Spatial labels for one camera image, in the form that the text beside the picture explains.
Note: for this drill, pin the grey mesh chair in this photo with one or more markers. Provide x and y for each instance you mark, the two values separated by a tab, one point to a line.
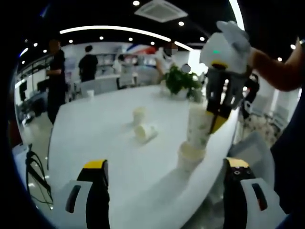
252	150

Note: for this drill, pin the glass vase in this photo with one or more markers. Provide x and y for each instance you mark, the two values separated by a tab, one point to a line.
198	95

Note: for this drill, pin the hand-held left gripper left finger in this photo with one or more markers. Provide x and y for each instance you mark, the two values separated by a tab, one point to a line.
81	205

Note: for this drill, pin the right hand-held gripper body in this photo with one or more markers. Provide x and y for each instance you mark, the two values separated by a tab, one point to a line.
224	52

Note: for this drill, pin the grey padded chair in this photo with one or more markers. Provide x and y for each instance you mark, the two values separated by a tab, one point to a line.
102	85

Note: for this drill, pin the white table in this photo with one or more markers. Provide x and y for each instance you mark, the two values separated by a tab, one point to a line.
95	133

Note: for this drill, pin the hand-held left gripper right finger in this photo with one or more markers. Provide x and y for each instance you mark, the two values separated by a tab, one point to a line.
247	205

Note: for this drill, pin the group of ceiling downlights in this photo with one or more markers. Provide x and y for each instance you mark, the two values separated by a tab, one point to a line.
181	23

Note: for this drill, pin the plain white paper cup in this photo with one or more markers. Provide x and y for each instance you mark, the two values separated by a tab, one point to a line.
90	93

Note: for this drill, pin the long curved ceiling light strip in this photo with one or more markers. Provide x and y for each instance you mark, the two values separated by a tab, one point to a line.
238	12
95	27

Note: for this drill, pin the potted green plant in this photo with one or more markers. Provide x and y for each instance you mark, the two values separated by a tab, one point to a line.
178	80

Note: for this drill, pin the ceiling air conditioner vent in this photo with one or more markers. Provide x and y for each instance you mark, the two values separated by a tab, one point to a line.
160	10

